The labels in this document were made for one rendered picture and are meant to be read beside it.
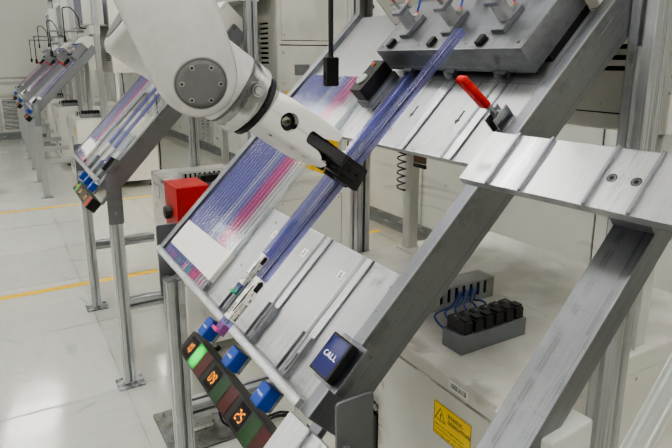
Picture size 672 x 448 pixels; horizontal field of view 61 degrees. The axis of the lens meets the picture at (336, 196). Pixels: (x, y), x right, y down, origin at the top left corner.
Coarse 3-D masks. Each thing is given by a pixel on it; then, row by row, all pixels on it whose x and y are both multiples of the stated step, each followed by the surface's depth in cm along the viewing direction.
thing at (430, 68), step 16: (464, 32) 78; (448, 48) 77; (432, 64) 76; (416, 80) 76; (400, 96) 76; (400, 112) 75; (384, 128) 74; (368, 144) 73; (336, 192) 72; (320, 208) 72; (304, 224) 71; (288, 240) 71; (272, 256) 71; (272, 272) 70; (224, 320) 68
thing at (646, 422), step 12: (660, 384) 37; (648, 396) 37; (660, 396) 37; (648, 408) 37; (660, 408) 37; (636, 420) 37; (648, 420) 36; (660, 420) 36; (636, 432) 36; (648, 432) 36; (660, 432) 36; (624, 444) 36; (636, 444) 36; (648, 444) 36
